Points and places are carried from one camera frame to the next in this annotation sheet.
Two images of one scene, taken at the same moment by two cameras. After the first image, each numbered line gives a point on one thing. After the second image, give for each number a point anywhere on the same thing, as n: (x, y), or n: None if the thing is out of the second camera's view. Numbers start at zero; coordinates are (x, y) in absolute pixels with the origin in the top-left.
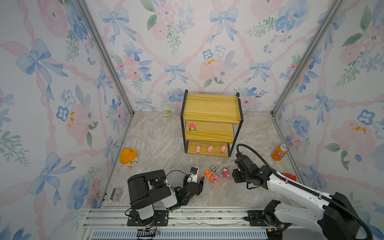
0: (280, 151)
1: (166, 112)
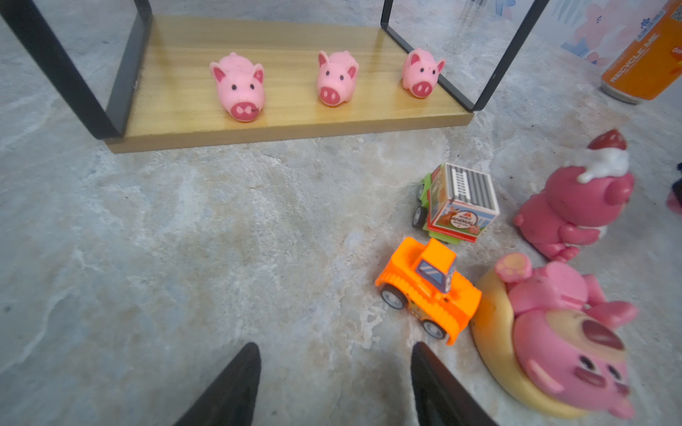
0: (651, 60)
1: None
